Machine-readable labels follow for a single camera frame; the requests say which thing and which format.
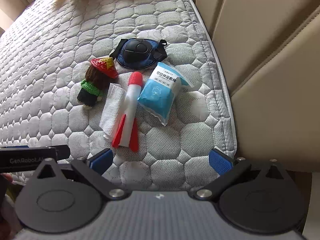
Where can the white paper towel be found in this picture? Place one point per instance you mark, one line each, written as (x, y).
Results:
(113, 110)

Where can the grey quilted mattress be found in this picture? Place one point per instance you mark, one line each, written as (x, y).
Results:
(57, 68)

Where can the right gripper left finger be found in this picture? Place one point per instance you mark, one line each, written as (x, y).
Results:
(90, 171)

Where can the person's hand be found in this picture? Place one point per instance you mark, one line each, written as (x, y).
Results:
(6, 179)

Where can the blue cotton pads packet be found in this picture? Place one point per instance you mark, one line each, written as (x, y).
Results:
(161, 89)

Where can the beige padded headboard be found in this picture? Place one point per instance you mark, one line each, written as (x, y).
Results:
(269, 53)

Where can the red white foam rocket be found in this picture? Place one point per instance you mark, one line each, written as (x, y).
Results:
(127, 131)

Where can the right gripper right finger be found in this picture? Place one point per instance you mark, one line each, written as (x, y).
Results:
(229, 171)

